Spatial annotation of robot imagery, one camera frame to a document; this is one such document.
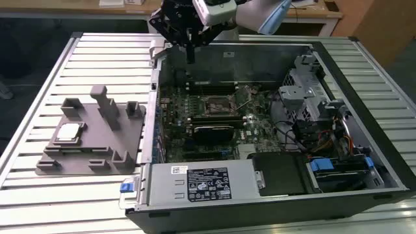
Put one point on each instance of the black PC case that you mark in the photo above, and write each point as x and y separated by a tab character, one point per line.
292	214

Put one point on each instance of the black plastic shroud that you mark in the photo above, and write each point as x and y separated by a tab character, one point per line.
279	173

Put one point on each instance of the wooden cabinet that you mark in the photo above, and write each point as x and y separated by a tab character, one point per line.
383	29

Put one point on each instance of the CPU socket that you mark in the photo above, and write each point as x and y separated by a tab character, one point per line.
216	107

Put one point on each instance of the metal drive cage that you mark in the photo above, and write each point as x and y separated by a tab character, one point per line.
298	93

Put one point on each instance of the white box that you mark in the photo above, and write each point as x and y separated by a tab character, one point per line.
111	3
135	2

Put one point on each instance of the black graphics card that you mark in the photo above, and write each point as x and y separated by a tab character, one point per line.
212	134

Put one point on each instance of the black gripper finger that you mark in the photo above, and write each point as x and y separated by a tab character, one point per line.
191	54

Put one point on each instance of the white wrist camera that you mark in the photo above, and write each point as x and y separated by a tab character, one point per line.
218	13

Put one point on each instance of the small blue clip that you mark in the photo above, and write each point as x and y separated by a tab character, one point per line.
368	162

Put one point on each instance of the silver chipset heat sink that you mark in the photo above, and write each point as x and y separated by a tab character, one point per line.
247	151

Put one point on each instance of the silver power supply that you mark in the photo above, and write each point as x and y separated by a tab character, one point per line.
163	185

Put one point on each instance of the black RAM slot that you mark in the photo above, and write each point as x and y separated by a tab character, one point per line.
218	124
215	118
212	91
211	84

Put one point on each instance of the black disk bay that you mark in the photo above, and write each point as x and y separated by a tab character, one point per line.
344	180

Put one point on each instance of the metal locking lever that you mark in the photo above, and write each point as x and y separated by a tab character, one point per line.
244	104

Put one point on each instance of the silver case bracket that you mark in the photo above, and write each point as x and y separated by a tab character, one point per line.
158	47

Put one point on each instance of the wooden desk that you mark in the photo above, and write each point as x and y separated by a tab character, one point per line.
82	11

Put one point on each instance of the blue case latch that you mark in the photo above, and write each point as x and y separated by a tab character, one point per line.
126	188

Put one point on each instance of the green motherboard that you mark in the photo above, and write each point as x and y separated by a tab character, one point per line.
260	139

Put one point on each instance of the silver CPU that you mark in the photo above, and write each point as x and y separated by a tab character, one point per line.
68	131

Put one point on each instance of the round coin cell battery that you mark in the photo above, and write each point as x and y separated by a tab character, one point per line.
250	118

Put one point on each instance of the grey parts rack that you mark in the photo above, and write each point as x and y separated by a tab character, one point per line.
98	146

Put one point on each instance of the black expansion slot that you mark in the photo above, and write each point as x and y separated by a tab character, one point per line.
204	154

